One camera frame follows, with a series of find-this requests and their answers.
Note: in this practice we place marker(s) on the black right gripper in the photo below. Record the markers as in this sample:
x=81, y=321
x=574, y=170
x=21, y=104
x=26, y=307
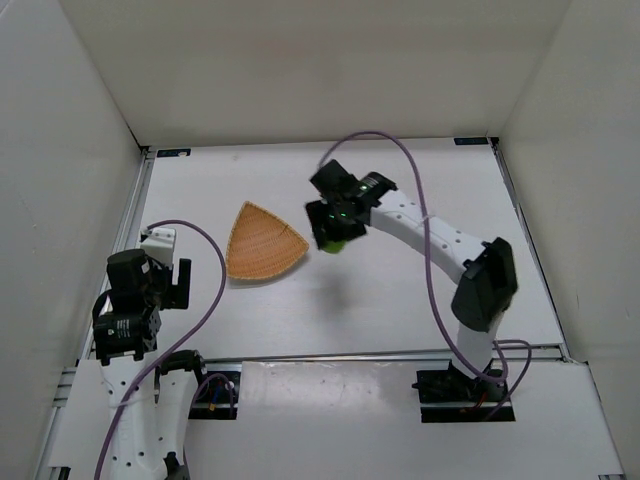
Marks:
x=327, y=226

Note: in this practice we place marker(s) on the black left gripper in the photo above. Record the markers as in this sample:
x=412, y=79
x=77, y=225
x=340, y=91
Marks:
x=176, y=285

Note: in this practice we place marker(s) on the green fake apple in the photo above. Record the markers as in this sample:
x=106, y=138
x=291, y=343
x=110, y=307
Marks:
x=332, y=247

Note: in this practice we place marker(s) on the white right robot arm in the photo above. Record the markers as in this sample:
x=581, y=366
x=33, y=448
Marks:
x=483, y=272

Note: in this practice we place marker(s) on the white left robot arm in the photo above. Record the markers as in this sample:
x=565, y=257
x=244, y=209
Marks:
x=148, y=392

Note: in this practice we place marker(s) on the woven triangular fruit basket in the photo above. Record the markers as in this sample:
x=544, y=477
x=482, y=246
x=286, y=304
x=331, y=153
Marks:
x=262, y=246

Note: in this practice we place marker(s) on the blue label sticker left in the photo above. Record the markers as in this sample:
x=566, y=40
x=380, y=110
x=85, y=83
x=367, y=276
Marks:
x=173, y=153

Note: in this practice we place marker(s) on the blue label sticker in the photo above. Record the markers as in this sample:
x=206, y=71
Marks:
x=470, y=141
x=173, y=153

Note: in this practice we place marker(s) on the blue label sticker right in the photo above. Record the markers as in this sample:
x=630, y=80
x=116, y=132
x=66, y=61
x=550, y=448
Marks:
x=470, y=141

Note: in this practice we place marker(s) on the white front cover board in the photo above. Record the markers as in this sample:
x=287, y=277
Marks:
x=362, y=421

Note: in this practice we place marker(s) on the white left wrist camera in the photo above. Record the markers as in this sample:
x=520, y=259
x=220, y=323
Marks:
x=158, y=243

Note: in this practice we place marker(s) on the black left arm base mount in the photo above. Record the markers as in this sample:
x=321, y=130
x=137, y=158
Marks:
x=218, y=401

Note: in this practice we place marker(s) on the left aluminium frame rail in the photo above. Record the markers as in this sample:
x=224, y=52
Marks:
x=115, y=230

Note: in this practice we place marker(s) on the aluminium frame rail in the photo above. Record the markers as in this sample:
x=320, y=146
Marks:
x=518, y=206
x=539, y=353
x=115, y=230

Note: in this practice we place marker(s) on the right aluminium frame rail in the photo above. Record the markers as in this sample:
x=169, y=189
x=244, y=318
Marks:
x=518, y=206

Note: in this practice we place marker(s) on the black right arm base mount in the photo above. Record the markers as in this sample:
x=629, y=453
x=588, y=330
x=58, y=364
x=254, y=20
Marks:
x=447, y=396

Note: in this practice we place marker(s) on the front aluminium frame rail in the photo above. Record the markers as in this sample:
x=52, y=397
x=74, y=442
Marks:
x=539, y=353

